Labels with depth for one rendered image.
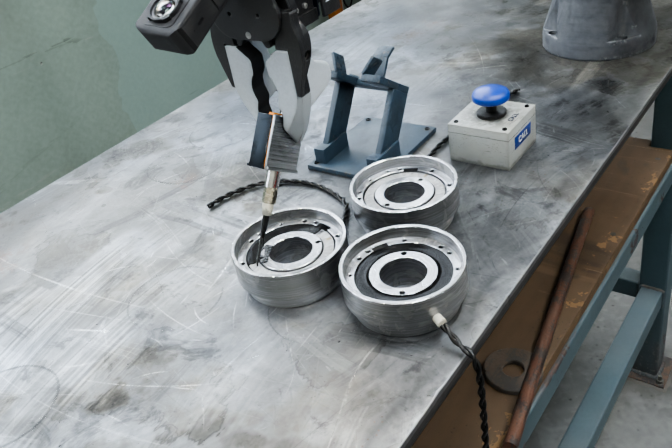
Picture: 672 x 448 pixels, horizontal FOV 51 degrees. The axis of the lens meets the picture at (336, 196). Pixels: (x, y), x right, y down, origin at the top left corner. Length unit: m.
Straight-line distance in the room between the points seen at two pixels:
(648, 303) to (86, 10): 1.75
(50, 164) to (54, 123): 0.13
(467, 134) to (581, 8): 0.31
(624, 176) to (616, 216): 0.12
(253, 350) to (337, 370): 0.08
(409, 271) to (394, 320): 0.07
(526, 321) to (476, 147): 0.28
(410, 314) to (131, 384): 0.23
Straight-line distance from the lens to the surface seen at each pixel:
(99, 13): 2.37
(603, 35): 1.01
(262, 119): 0.61
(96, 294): 0.72
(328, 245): 0.63
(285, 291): 0.60
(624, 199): 1.18
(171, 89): 2.56
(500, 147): 0.75
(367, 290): 0.58
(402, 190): 0.71
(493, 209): 0.70
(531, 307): 0.97
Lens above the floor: 1.19
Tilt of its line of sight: 31 degrees down
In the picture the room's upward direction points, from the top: 11 degrees counter-clockwise
